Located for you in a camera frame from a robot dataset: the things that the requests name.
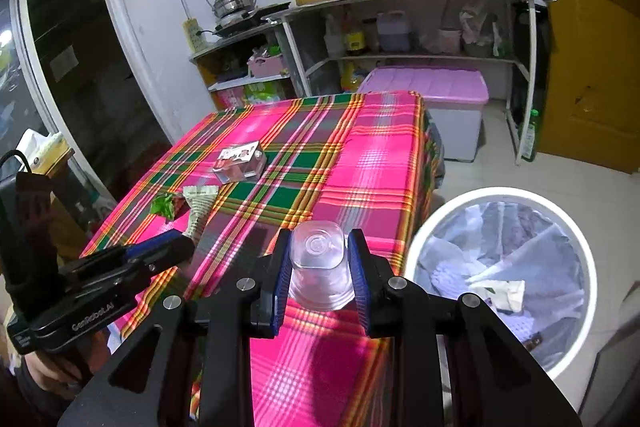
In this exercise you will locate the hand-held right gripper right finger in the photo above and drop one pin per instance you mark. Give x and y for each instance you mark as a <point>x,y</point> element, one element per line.
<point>360,287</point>

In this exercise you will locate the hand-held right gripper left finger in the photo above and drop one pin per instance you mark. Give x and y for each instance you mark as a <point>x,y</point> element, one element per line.
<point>281,287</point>

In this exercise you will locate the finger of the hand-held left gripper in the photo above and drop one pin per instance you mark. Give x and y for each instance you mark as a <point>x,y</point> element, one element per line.
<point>160,252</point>

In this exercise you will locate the clear plastic cup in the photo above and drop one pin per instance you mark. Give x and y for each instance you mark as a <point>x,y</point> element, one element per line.
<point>320,277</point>

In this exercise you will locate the brown snack wrapper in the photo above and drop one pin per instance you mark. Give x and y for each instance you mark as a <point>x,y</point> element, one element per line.
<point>533,343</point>

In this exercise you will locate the white round waste bin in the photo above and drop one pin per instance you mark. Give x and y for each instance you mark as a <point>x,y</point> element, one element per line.
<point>590,267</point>

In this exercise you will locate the person's left hand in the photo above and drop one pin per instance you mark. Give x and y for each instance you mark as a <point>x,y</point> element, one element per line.
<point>50,367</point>

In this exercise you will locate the white green crumpled wrapper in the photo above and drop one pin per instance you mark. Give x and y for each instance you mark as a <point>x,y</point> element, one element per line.
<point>197,207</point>

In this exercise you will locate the pink plaid tablecloth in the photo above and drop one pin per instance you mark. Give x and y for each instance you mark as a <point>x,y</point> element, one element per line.
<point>350,167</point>

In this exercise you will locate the translucent bin liner bag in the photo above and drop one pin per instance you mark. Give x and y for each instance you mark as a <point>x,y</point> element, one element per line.
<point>525,237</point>

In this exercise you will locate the purple lid storage box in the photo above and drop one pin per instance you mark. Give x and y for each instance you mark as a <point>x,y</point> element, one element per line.
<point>425,84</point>

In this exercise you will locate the pink storage basket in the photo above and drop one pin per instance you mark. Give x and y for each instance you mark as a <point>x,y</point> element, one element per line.
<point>267,66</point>

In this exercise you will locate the low kitchen shelf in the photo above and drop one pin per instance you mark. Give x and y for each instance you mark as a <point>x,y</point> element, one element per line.
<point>225,47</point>

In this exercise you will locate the white power strip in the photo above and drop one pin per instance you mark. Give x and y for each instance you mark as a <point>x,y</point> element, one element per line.
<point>191,37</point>

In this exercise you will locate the green glass bottle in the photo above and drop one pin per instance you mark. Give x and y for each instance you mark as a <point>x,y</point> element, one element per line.
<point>530,137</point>

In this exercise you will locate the white plastic bottle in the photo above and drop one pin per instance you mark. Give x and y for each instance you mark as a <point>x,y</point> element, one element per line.
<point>334,39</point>

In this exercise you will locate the black induction cooker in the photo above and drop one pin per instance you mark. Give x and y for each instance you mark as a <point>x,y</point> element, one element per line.
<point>250,19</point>

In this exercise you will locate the yellow label oil bottle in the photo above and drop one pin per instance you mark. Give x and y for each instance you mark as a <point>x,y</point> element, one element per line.
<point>355,37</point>

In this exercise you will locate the purple plastic jug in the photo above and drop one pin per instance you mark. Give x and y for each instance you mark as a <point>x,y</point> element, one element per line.
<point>394,34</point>

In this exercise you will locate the steel pot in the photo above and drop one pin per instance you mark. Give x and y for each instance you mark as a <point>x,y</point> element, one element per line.
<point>232,4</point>

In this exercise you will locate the pink plastic basin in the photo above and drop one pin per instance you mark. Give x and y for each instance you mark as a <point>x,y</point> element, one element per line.
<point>448,42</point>

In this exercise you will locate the crumpled plastic bags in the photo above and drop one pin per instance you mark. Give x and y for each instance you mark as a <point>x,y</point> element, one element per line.
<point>480,32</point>

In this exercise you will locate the yellow wooden door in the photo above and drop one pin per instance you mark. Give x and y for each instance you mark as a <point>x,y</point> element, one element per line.
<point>590,57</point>

